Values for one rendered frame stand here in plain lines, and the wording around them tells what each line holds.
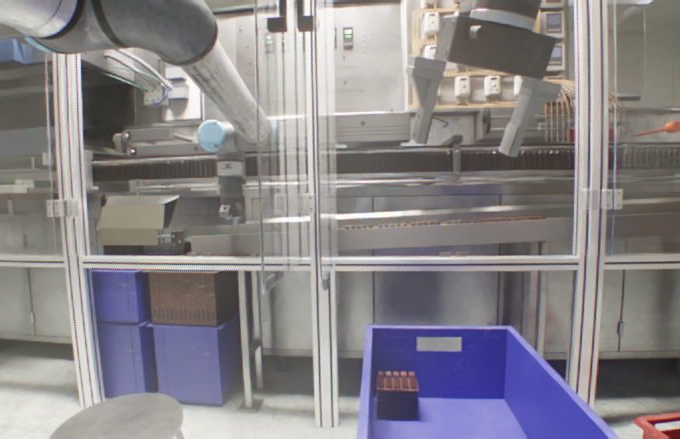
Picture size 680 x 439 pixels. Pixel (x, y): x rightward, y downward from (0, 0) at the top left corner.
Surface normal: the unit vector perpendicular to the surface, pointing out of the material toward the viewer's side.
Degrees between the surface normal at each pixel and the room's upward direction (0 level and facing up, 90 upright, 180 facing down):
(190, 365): 90
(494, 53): 114
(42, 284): 90
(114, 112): 90
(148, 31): 144
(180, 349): 90
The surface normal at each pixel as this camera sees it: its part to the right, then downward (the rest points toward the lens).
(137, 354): -0.10, 0.07
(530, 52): 0.11, 0.46
